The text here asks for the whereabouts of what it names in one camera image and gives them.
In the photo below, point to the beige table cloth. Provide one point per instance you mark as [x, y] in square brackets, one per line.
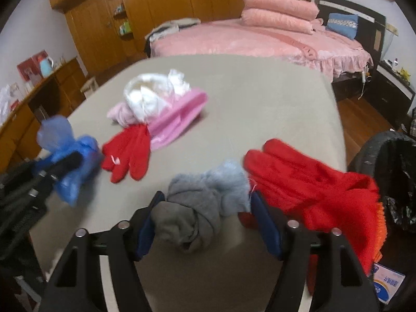
[243, 104]

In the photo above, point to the dark wooden bed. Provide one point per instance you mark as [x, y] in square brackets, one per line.
[365, 22]

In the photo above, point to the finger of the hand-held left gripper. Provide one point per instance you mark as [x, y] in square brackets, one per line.
[65, 164]

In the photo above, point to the wooden sideboard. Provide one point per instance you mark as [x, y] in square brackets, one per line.
[65, 87]

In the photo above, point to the light blue kettle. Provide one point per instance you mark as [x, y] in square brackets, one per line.
[45, 66]

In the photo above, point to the red box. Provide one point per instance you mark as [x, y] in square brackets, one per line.
[27, 68]

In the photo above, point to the small shelf bottles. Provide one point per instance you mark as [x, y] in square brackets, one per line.
[118, 9]

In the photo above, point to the small glass bottle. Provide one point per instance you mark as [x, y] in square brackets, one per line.
[61, 60]

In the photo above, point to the blue plastic bag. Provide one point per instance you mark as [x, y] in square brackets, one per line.
[86, 149]

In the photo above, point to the red knit glove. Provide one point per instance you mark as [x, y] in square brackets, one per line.
[130, 149]
[308, 182]

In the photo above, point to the blue cushion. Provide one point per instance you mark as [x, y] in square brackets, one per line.
[341, 26]

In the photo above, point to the white shopping bag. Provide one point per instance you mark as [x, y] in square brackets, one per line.
[6, 99]

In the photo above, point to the white fluffy cloth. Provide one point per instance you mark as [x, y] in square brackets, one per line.
[146, 97]

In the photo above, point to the pink folded quilt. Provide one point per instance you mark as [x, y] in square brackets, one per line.
[279, 5]
[276, 19]

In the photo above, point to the white bottle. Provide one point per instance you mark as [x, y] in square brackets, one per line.
[395, 64]

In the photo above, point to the blue and white packet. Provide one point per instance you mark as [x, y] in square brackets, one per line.
[388, 282]

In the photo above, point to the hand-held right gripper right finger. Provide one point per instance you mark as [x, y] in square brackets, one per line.
[265, 227]

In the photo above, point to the wooden wardrobe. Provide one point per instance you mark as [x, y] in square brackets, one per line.
[178, 0]

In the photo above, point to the black lined trash bin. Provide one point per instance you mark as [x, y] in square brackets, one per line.
[396, 169]

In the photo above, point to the pink bedspread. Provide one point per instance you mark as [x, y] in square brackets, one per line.
[243, 39]

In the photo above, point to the pink knit cloth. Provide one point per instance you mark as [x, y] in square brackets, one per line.
[175, 120]

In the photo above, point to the small wooden stool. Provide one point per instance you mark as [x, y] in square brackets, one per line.
[89, 86]

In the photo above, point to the dark nightstand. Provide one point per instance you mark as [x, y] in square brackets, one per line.
[390, 94]

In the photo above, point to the yellow plush toy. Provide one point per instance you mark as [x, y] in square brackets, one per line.
[404, 73]

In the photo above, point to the grey fuzzy sock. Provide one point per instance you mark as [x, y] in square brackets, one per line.
[191, 208]

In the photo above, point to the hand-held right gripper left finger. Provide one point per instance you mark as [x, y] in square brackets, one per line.
[146, 234]

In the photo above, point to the wall socket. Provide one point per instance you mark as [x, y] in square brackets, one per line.
[392, 29]

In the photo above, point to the light pink fuzzy sock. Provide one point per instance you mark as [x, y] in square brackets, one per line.
[118, 113]

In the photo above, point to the orange mesh bag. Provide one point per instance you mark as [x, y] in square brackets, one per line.
[382, 221]

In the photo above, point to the pile of clothes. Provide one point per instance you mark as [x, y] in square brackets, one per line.
[172, 27]

